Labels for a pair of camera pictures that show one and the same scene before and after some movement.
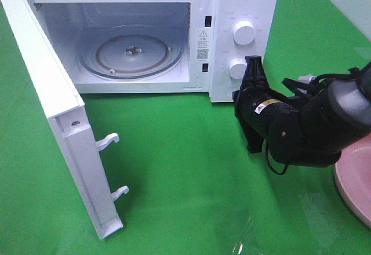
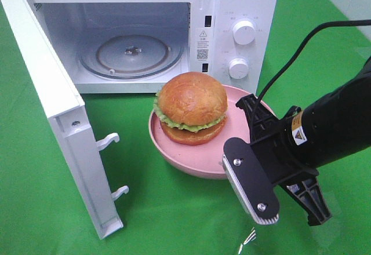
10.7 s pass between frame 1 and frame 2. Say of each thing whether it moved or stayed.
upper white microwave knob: stayed
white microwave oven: stayed
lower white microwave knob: stayed
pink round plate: moved
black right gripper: moved
